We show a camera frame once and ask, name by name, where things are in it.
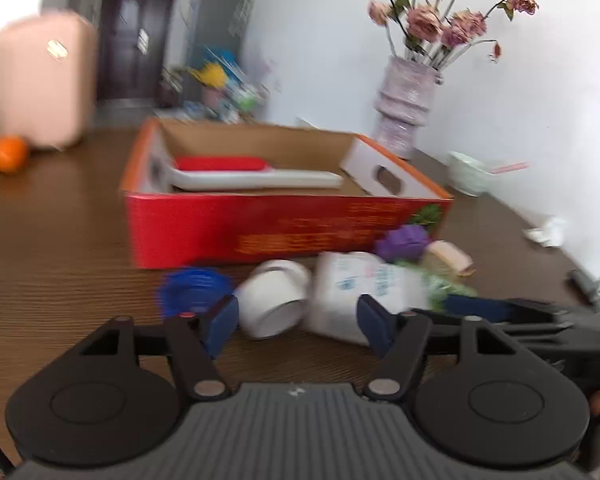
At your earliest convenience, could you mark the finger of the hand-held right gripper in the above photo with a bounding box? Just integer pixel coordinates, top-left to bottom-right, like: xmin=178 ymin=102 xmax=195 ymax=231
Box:
xmin=442 ymin=295 xmax=573 ymax=323
xmin=410 ymin=309 xmax=578 ymax=347

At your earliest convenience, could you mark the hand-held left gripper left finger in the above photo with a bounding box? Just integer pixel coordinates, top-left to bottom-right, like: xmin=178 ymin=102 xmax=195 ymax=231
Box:
xmin=80 ymin=295 xmax=241 ymax=403

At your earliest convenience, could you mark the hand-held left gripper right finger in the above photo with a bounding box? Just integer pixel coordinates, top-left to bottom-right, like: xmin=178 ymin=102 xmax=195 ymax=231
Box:
xmin=356 ymin=294 xmax=531 ymax=403

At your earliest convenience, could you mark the green packet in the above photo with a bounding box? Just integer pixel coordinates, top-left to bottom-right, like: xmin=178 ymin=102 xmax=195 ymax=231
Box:
xmin=420 ymin=272 xmax=478 ymax=311

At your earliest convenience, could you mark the white plastic bottle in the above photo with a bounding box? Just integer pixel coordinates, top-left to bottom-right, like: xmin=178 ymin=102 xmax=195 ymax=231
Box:
xmin=300 ymin=251 xmax=433 ymax=347

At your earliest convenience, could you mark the beige block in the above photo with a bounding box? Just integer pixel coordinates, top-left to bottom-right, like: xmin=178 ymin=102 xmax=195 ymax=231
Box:
xmin=422 ymin=240 xmax=476 ymax=278

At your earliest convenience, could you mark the white cup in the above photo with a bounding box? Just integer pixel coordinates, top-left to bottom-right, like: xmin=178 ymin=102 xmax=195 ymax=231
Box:
xmin=232 ymin=259 xmax=313 ymax=340

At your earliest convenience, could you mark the red cardboard box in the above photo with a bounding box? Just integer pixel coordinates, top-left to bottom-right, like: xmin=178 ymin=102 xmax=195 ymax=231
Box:
xmin=120 ymin=117 xmax=455 ymax=271

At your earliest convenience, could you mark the blue ribbed lid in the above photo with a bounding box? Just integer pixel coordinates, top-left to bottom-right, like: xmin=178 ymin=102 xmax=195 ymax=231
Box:
xmin=159 ymin=267 xmax=236 ymax=321

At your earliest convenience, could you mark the purple artificial flower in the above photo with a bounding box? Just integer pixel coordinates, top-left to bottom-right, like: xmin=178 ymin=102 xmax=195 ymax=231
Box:
xmin=372 ymin=224 xmax=431 ymax=263

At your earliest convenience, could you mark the crumpled white tissue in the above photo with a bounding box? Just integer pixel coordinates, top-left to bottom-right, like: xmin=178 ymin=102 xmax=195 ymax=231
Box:
xmin=524 ymin=216 xmax=567 ymax=248

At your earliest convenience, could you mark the pale green bowl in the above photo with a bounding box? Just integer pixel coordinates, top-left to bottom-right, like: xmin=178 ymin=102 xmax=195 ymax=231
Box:
xmin=447 ymin=151 xmax=496 ymax=197

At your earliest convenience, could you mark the white brush with red pad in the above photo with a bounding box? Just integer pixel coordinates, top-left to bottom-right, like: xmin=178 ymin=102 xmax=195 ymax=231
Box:
xmin=167 ymin=155 xmax=345 ymax=193

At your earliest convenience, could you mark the purple textured vase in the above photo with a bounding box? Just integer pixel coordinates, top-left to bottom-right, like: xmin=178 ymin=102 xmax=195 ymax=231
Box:
xmin=372 ymin=55 xmax=443 ymax=161

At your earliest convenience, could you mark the yellow toy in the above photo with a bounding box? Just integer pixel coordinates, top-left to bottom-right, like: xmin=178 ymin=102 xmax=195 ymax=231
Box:
xmin=187 ymin=60 xmax=228 ymax=86

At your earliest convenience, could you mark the orange fruit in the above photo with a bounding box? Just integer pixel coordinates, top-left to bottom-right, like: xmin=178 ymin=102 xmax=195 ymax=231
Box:
xmin=0 ymin=135 xmax=31 ymax=176

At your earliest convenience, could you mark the dark brown door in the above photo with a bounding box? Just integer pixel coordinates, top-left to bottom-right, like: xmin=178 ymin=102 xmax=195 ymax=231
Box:
xmin=97 ymin=0 xmax=178 ymax=108

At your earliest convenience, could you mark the bunch of dried pink roses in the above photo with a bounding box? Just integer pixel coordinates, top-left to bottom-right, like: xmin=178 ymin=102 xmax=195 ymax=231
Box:
xmin=342 ymin=0 xmax=540 ymax=68

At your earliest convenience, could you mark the grey refrigerator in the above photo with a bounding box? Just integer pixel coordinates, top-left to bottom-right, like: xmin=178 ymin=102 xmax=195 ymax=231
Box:
xmin=187 ymin=0 xmax=258 ymax=61

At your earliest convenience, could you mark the pink suitcase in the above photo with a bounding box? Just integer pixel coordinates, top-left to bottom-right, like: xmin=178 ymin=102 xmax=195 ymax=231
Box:
xmin=0 ymin=9 xmax=100 ymax=151

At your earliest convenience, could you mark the wire storage rack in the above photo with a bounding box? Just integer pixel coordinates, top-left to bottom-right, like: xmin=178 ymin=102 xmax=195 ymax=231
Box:
xmin=200 ymin=47 xmax=271 ymax=123

